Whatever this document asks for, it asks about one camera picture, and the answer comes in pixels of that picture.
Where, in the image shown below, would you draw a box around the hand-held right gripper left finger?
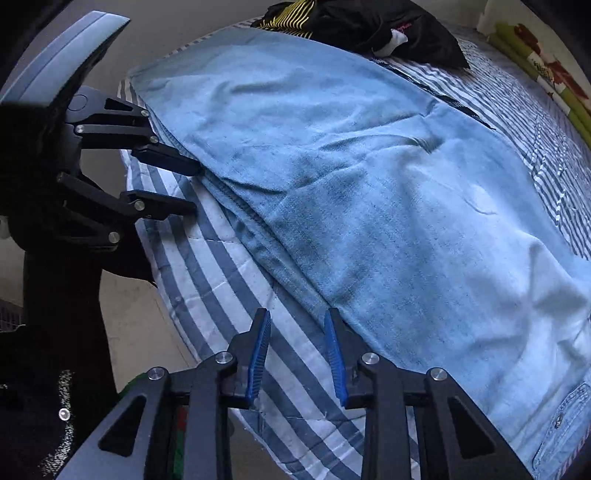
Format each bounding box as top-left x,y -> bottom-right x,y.
55,308 -> 271,480

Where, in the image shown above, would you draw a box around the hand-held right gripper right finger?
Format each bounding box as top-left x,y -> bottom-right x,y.
324,308 -> 534,480

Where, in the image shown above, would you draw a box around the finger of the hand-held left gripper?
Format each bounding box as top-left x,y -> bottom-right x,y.
58,171 -> 199,253
65,92 -> 206,178

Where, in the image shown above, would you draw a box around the light blue denim jeans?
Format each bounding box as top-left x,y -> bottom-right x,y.
129,25 -> 591,480

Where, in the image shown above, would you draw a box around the black clothes with yellow print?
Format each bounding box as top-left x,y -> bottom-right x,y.
252,0 -> 472,70

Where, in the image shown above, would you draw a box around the blue white striped bed cover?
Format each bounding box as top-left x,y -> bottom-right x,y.
115,16 -> 591,480

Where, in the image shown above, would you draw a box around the person's black clothed leg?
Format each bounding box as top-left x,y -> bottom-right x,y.
0,355 -> 123,480

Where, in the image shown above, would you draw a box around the green floral pillow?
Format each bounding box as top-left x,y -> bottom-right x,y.
489,18 -> 591,148

